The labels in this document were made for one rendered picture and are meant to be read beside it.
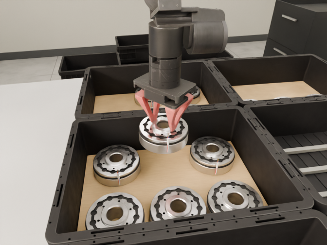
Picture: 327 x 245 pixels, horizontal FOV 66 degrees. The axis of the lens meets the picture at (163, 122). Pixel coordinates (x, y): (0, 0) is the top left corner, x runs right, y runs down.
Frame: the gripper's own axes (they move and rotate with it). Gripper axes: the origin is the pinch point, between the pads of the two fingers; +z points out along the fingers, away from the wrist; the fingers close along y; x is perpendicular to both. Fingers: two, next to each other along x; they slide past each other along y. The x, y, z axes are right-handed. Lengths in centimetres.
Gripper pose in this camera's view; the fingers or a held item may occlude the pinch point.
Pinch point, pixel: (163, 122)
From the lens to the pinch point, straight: 52.0
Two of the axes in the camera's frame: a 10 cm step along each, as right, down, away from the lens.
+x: -5.9, 4.5, -6.6
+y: -8.0, -3.6, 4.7
